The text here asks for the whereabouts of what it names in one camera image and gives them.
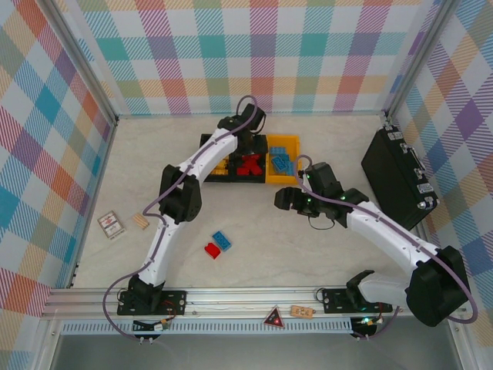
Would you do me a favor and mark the slotted grey cable duct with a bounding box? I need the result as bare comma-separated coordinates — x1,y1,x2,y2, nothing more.
61,321,354,336

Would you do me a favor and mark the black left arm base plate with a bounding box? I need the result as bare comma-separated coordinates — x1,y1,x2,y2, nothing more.
117,288,188,318

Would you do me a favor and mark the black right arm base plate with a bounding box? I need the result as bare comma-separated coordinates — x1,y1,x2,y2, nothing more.
321,287,394,315

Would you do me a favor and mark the aluminium floor rail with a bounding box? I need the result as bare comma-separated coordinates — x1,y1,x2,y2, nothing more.
65,117,119,290
116,112,389,119

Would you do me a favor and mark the red triangle sign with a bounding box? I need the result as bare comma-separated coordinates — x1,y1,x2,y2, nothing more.
263,306,285,331

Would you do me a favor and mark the small wooden tag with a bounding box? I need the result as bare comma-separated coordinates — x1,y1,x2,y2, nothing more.
289,304,315,319

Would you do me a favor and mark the wide aluminium mounting rail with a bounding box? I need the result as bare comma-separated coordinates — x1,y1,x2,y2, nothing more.
41,285,468,321

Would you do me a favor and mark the playing card box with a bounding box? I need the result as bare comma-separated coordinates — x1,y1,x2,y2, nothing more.
96,210,128,241

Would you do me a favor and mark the small power connector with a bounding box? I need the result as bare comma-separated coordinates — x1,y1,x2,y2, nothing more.
352,314,386,329
132,318,173,333

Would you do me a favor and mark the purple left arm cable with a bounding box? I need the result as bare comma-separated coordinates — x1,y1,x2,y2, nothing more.
102,96,260,342

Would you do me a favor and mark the aluminium frame post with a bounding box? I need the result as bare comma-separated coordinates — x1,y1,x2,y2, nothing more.
40,0,119,126
384,0,461,120

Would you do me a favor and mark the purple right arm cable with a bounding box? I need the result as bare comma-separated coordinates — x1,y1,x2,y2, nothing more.
294,153,478,342

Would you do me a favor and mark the black hard case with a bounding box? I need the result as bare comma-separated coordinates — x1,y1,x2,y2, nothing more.
361,122,441,232

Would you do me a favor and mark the thin black cable loop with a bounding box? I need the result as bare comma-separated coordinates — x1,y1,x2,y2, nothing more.
307,214,337,232

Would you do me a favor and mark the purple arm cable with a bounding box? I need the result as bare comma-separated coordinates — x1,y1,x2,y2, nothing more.
294,153,478,342
102,96,260,342

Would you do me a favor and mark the yellow plastic bin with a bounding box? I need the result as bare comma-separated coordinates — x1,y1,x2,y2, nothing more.
266,133,303,185

